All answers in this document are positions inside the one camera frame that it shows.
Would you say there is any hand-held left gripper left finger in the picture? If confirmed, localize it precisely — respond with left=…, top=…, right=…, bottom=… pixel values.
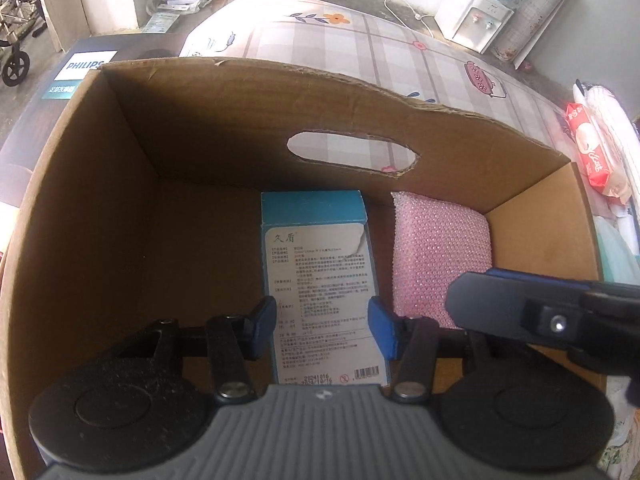
left=107, top=296, right=277, bottom=405

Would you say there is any white medicine packet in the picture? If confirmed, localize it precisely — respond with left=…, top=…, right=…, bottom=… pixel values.
left=164, top=0, right=212, bottom=14

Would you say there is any blue white paper packet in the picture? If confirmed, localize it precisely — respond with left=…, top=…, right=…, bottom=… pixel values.
left=142, top=10, right=181, bottom=36

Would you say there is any wheelchair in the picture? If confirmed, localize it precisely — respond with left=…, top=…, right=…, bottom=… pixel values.
left=0, top=0, right=45, bottom=88

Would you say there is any floral printed roll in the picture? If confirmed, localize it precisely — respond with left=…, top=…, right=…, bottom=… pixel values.
left=492, top=0, right=578, bottom=68

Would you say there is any pink glitter sponge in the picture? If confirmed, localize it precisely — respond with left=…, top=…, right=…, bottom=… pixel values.
left=390, top=191, right=493, bottom=330

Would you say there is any white stitched blanket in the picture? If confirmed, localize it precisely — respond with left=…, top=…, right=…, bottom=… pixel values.
left=572, top=80, right=640, bottom=211

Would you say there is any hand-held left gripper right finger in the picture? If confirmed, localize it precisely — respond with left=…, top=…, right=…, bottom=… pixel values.
left=367, top=297, right=506, bottom=403

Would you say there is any white cable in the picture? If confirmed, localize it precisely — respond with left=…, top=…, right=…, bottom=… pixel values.
left=384, top=0, right=437, bottom=38

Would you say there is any brown cardboard box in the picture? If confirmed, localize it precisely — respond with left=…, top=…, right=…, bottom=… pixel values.
left=0, top=57, right=608, bottom=480

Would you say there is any floral checked bed sheet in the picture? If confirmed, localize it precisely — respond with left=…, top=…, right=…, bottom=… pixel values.
left=179, top=0, right=601, bottom=221

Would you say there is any dark printed carton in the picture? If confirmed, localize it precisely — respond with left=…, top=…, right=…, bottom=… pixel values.
left=0, top=35, right=186, bottom=241

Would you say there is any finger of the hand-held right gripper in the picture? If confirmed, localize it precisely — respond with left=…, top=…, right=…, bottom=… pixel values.
left=445, top=269, right=591, bottom=347

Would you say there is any white water dispenser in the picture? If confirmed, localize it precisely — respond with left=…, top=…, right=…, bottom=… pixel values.
left=434, top=0, right=516, bottom=56

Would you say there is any light blue towel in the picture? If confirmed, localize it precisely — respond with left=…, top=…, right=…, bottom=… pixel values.
left=594, top=212, right=640, bottom=283

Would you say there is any blue white paper carton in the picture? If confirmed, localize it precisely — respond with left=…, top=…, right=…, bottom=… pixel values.
left=260, top=190, right=382, bottom=387

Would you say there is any red tissue pack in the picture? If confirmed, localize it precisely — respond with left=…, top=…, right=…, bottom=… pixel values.
left=565, top=102, right=632, bottom=206

